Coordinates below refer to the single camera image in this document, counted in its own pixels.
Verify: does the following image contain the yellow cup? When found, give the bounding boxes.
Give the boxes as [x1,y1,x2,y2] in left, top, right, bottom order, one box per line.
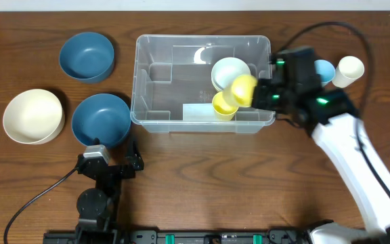
[223,75,258,108]
[212,91,238,121]

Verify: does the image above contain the light blue cup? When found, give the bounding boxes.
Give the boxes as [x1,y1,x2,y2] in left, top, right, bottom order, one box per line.
[314,60,336,86]

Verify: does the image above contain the yellow cup front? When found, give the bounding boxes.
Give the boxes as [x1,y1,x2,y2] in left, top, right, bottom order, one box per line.
[212,91,238,121]

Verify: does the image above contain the white small bowl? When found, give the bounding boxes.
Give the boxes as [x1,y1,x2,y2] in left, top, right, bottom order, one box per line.
[211,57,251,92]

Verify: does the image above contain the cream cup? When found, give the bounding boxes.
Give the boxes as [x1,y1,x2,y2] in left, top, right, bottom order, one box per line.
[332,56,365,88]

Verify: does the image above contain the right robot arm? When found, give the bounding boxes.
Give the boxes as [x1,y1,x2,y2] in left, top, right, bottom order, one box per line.
[252,47,390,243]

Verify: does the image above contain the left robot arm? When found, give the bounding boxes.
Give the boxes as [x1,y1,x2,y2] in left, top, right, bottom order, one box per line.
[74,136,144,244]

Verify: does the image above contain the clear plastic storage container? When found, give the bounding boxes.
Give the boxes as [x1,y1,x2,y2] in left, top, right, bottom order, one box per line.
[131,35,275,134]

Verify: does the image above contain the dark blue bowl near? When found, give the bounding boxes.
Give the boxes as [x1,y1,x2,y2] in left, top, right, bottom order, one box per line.
[71,94,131,148]

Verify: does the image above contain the dark blue bowl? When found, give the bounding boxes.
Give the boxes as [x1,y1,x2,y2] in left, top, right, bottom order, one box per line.
[71,94,131,148]
[59,32,115,84]

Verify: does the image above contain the cream large bowl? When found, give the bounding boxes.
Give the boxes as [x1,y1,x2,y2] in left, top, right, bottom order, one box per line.
[3,89,66,145]

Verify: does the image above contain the dark blue bowl far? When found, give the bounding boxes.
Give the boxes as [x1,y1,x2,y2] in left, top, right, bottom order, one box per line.
[59,32,115,84]

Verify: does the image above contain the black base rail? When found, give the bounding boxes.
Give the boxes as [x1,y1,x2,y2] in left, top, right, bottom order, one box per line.
[43,229,311,244]

